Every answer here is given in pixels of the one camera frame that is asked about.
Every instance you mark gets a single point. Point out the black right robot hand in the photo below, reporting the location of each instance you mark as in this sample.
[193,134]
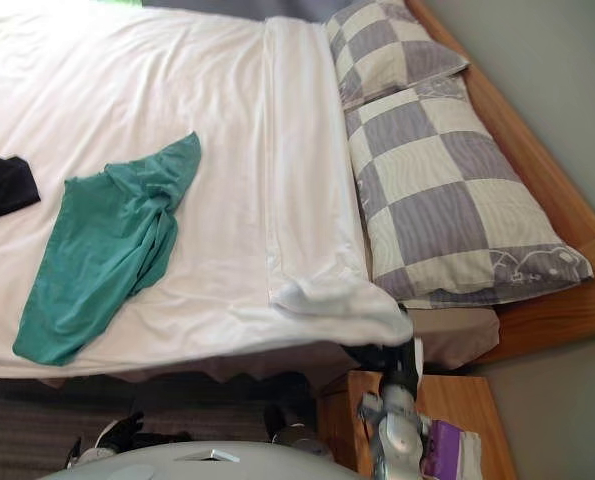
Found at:
[392,362]

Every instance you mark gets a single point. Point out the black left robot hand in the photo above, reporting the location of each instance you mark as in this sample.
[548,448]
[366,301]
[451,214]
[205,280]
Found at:
[119,432]

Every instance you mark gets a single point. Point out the white quilt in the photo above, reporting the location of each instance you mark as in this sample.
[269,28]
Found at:
[187,125]

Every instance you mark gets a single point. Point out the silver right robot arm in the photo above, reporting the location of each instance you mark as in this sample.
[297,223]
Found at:
[397,430]

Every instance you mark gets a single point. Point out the wooden nightstand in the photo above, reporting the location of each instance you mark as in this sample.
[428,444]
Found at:
[457,400]

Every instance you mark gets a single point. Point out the grey robot torso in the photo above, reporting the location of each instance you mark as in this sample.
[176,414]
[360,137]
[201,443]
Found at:
[202,462]

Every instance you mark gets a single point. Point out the purple book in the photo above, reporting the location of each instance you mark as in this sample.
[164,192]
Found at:
[442,445]

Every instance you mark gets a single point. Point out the white paper stack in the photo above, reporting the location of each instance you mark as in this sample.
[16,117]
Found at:
[471,450]

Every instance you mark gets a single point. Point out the large grey checkered pillow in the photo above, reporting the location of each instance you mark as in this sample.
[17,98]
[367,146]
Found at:
[442,200]

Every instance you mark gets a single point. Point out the green garment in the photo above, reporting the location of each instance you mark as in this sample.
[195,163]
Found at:
[102,240]

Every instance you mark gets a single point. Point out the black garment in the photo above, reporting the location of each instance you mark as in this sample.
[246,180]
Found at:
[4,187]

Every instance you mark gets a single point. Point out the small grey checkered pillow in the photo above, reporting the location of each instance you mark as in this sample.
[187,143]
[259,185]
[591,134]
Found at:
[387,45]

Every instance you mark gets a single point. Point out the dark grey cloth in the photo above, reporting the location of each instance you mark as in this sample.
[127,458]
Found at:
[277,9]

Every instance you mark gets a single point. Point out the wooden bed frame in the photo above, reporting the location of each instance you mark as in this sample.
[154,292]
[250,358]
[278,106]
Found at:
[552,175]

